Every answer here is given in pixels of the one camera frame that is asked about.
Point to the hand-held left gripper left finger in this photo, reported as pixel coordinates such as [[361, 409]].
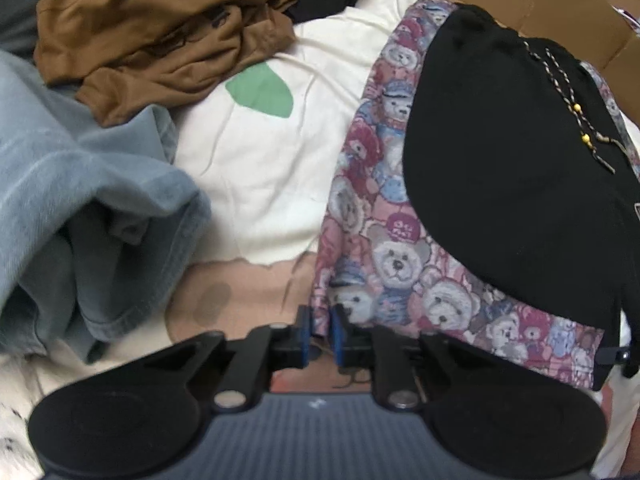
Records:
[[305, 335]]

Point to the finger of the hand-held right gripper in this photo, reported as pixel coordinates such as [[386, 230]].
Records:
[[617, 357]]

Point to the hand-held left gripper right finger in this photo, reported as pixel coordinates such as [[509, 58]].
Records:
[[336, 335]]

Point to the black knit bear print jacket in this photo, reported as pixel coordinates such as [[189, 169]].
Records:
[[500, 160]]

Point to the white printed bed sheet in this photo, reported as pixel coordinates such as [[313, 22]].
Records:
[[280, 170]]

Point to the blue grey jeans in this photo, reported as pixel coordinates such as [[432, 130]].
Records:
[[75, 200]]

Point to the brown garment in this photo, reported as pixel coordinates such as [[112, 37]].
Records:
[[160, 35]]

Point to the flattened cardboard box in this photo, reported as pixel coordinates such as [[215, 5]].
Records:
[[550, 0]]

